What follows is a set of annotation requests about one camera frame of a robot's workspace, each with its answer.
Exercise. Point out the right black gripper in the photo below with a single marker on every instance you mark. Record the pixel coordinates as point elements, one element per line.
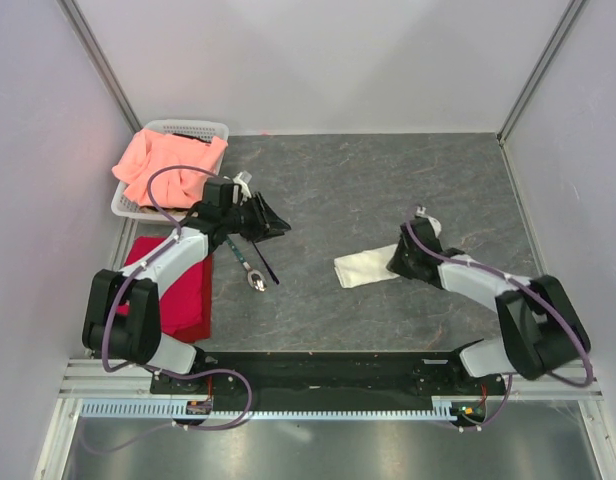
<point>396,265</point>

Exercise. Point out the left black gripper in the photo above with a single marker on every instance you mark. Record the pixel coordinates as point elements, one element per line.
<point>275,226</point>

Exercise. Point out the purple handled spoon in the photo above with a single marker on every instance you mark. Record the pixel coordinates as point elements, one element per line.
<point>266,263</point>

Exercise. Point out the white cloth napkin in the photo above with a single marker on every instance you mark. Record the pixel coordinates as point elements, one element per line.
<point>366,267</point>

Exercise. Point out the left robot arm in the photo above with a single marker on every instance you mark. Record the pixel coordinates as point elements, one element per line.
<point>122,320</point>

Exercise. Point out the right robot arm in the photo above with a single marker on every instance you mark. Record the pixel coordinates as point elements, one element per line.
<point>540,331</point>

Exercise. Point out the white plastic basket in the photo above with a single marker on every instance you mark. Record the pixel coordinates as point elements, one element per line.
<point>196,129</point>

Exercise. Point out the red folded cloth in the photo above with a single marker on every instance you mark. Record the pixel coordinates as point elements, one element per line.
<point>185,308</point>

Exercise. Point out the salmon pink cloth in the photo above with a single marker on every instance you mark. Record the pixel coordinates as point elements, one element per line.
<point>167,169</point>

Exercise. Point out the green handled metal spoon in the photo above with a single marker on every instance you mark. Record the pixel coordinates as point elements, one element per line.
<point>254,277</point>

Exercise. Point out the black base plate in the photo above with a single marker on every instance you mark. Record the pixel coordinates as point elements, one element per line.
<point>424,374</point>

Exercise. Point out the slotted cable duct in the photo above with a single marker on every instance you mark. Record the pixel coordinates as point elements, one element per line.
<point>180,409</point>

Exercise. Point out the right aluminium frame post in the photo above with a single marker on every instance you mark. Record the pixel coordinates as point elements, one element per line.
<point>550,51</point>

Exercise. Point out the aluminium frame post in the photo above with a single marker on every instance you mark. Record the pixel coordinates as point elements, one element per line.
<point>550,51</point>
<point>90,44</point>

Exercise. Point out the left aluminium frame post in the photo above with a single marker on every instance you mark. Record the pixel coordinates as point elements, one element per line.
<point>90,44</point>

